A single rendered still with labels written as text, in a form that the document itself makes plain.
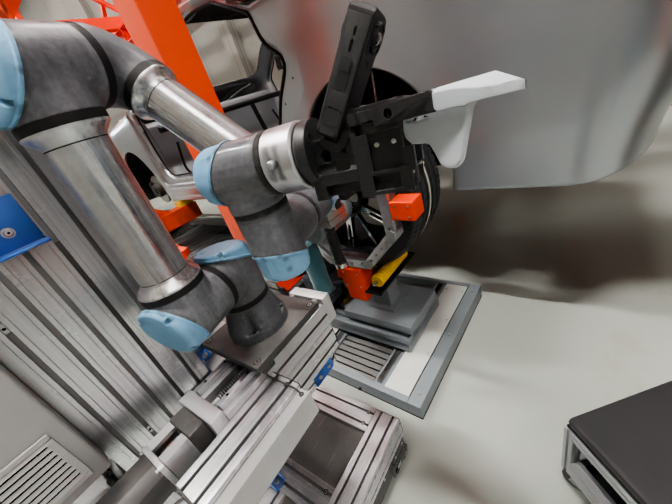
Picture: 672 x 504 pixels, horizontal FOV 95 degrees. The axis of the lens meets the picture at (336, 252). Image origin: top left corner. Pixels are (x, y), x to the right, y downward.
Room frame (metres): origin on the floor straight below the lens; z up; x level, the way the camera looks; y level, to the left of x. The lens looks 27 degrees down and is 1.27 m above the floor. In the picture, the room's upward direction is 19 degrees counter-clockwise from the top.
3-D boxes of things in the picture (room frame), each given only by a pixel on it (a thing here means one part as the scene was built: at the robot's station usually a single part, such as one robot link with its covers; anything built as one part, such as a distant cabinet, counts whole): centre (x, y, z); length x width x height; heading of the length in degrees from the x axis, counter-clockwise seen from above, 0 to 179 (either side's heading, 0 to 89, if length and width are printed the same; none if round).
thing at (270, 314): (0.65, 0.24, 0.87); 0.15 x 0.15 x 0.10
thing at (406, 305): (1.31, -0.18, 0.32); 0.40 x 0.30 x 0.28; 43
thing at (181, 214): (3.20, 1.46, 0.69); 0.52 x 0.17 x 0.35; 133
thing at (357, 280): (1.22, -0.09, 0.48); 0.16 x 0.12 x 0.17; 133
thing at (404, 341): (1.36, -0.14, 0.13); 0.50 x 0.36 x 0.10; 43
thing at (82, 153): (0.53, 0.31, 1.19); 0.15 x 0.12 x 0.55; 151
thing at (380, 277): (1.18, -0.21, 0.51); 0.29 x 0.06 x 0.06; 133
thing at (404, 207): (0.97, -0.28, 0.85); 0.09 x 0.08 x 0.07; 43
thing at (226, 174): (0.41, 0.08, 1.21); 0.11 x 0.08 x 0.09; 61
